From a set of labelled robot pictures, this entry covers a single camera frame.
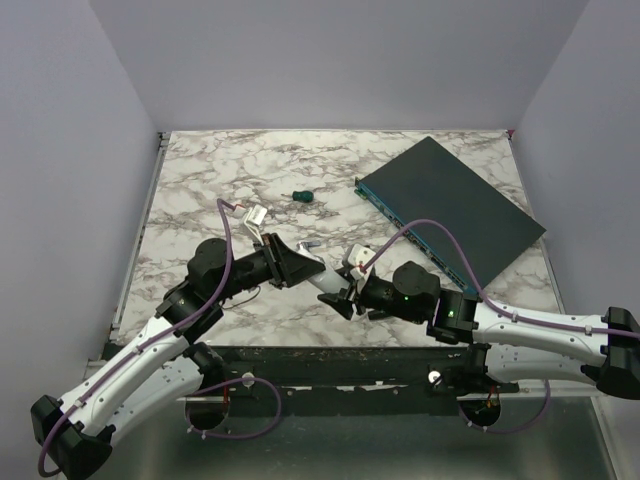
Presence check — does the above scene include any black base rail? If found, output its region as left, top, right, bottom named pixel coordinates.
left=191, top=346, right=508, bottom=418

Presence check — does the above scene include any aluminium frame rail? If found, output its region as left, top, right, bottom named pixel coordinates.
left=77, top=354, right=611, bottom=401

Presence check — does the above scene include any chrome faucet tap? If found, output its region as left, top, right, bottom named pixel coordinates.
left=296, top=240, right=321, bottom=258

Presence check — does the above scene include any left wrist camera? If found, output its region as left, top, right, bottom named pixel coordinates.
left=242, top=204, right=267, bottom=244

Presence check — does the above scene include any white remote control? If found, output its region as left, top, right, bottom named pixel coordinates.
left=308, top=269, right=350, bottom=294

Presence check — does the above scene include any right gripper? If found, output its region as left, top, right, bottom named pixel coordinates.
left=318, top=266, right=424, bottom=324

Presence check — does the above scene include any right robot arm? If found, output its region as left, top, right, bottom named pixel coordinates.
left=311, top=261, right=639, bottom=400

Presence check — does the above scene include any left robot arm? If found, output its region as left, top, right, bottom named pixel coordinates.
left=31, top=234, right=345, bottom=479

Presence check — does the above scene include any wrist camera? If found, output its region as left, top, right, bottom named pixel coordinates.
left=342, top=244, right=375, bottom=278
left=242, top=204, right=267, bottom=244

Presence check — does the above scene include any green stubby screwdriver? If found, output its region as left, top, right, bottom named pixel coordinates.
left=283, top=190, right=314, bottom=204

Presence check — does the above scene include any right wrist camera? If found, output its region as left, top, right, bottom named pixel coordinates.
left=342, top=244, right=375, bottom=278

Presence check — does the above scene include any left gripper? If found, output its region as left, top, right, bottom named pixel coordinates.
left=214, top=233, right=325, bottom=303

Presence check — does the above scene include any dark network switch box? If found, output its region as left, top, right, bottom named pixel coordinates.
left=355, top=137, right=545, bottom=287

